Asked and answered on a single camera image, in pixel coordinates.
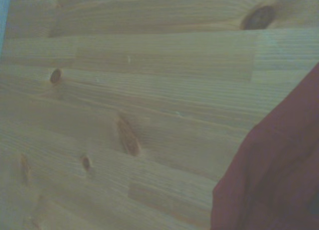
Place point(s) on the rust orange shorts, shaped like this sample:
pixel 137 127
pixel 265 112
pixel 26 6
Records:
pixel 274 177

